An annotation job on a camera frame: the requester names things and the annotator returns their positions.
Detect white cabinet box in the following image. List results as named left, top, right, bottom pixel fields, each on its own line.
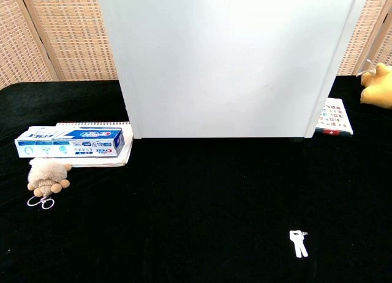
left=96, top=0, right=371, bottom=140

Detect woven folding screen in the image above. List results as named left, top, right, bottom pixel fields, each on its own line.
left=0, top=0, right=119, bottom=90
left=336, top=0, right=392, bottom=77

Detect beige plush keychain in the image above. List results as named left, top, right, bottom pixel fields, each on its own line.
left=26, top=158, right=74, bottom=210

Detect white book with stickers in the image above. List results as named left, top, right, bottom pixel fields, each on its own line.
left=314, top=97, right=354, bottom=138

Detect white spiral notebook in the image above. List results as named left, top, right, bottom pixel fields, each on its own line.
left=55, top=121, right=135, bottom=168

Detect blue white toothpaste box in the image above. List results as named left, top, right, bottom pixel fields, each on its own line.
left=14, top=127, right=126, bottom=159

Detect silver keys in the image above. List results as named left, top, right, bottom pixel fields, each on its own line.
left=288, top=230, right=309, bottom=259

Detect black tablecloth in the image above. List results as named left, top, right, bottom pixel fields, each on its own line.
left=0, top=75, right=392, bottom=283

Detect yellow plush toy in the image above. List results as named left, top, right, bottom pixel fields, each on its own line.
left=356, top=58, right=392, bottom=110

